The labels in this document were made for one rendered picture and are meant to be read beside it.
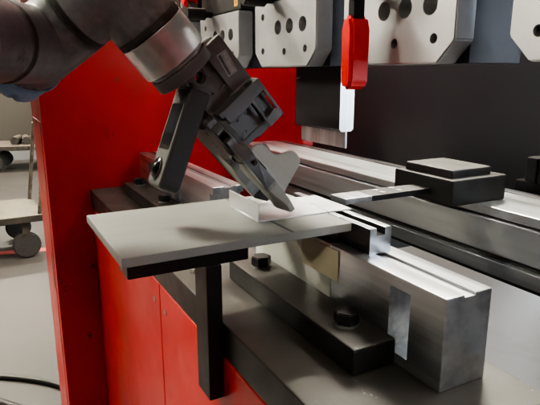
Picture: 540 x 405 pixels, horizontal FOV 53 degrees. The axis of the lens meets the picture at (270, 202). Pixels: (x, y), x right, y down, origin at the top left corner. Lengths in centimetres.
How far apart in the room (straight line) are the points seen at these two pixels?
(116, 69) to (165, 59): 89
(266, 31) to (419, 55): 28
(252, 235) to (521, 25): 32
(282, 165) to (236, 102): 9
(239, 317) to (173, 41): 33
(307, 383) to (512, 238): 38
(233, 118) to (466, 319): 31
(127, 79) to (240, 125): 88
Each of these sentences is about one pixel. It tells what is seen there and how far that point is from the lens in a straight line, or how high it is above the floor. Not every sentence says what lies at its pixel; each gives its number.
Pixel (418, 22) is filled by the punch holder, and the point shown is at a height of 121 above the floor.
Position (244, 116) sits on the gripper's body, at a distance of 61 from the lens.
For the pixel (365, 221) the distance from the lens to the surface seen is 64.
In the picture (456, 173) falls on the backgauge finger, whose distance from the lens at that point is 80.
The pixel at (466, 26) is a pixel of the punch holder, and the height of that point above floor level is 120.
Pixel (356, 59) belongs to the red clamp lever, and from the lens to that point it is 51.
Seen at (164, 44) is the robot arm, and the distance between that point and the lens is 56.
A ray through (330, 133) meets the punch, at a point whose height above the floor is 109.
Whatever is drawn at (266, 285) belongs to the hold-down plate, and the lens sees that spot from 69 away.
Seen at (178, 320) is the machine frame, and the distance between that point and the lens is 84.
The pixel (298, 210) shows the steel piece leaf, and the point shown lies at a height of 100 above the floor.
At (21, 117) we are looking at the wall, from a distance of 820.
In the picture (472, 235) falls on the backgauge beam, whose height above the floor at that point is 94.
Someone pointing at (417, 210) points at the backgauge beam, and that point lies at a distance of 91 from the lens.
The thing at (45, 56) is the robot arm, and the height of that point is 118.
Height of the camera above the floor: 117
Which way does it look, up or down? 14 degrees down
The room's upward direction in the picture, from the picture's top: straight up
